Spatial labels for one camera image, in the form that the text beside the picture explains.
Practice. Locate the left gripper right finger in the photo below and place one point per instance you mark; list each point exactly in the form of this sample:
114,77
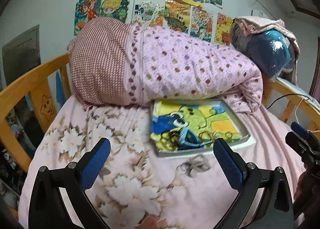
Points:
264,197

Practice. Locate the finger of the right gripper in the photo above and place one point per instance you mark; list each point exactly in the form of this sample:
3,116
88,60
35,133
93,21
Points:
300,131
299,143

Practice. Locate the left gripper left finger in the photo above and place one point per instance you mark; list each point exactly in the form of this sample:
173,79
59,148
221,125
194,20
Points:
47,208

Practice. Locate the silver ring bangle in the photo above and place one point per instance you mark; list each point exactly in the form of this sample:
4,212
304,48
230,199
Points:
215,135

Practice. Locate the grey hair claw clip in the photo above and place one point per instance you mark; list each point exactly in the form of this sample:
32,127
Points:
193,166

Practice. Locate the person's right hand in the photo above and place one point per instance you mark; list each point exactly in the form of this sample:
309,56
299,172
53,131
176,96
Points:
306,197

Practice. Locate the person's left hand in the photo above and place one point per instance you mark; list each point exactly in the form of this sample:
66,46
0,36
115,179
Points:
150,222

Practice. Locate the plastic bag of clothes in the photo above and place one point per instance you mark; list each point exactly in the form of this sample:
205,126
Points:
270,50

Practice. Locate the grey shallow tray box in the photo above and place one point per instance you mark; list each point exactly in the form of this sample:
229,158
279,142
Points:
200,128

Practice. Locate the yellow bear drawing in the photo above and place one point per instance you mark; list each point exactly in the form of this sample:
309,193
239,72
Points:
222,30

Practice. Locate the colourful frog drawing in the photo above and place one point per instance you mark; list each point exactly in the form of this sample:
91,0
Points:
195,125

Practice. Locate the white cartoon figure drawing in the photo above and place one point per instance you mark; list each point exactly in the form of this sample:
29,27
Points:
201,24

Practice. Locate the pink rolled apple-print quilt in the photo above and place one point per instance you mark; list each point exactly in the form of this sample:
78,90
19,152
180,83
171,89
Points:
115,63

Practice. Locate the orange landscape drawing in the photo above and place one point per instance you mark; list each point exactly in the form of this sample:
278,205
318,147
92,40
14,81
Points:
177,15

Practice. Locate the white doodle drawing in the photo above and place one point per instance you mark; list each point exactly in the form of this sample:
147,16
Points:
148,13

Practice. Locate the orange-haired girl drawing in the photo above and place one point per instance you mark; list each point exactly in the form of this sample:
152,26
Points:
85,10

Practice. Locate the blond boy drawing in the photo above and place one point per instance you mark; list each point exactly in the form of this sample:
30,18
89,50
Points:
117,9

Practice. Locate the grey wall panel door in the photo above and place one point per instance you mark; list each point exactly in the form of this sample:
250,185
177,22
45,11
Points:
21,54

